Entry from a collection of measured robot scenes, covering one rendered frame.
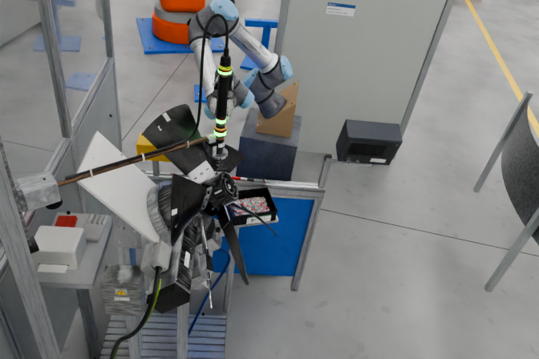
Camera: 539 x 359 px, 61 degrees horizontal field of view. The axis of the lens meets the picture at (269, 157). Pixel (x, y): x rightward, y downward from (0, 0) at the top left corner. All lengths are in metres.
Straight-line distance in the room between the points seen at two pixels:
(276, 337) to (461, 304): 1.25
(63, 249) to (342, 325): 1.69
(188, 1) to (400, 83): 2.67
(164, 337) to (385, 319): 1.30
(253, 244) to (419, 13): 2.04
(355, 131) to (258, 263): 1.06
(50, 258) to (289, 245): 1.30
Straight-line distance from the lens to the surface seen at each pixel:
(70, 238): 1.91
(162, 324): 2.68
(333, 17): 3.43
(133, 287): 1.91
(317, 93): 3.69
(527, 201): 3.18
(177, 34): 5.46
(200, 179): 1.70
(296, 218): 2.48
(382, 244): 3.40
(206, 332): 2.65
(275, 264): 2.76
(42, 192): 1.45
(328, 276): 3.08
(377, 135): 2.14
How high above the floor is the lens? 2.36
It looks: 38 degrees down
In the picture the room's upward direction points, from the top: 9 degrees clockwise
